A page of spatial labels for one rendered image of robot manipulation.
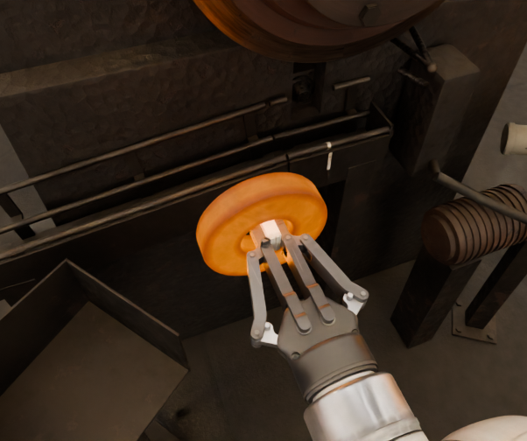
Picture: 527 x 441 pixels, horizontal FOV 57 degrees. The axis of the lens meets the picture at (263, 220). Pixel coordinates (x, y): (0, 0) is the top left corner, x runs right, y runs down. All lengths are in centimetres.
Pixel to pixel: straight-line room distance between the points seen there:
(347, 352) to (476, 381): 104
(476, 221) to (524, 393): 61
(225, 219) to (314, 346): 16
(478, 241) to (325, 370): 66
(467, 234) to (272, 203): 59
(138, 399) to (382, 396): 39
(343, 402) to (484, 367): 109
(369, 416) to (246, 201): 23
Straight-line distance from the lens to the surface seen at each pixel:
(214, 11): 62
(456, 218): 103
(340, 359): 44
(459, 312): 154
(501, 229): 107
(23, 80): 77
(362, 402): 43
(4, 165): 204
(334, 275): 51
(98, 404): 74
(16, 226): 88
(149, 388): 73
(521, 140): 100
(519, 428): 56
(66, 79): 75
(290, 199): 51
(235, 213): 50
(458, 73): 90
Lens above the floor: 128
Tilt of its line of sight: 51 degrees down
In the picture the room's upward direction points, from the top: straight up
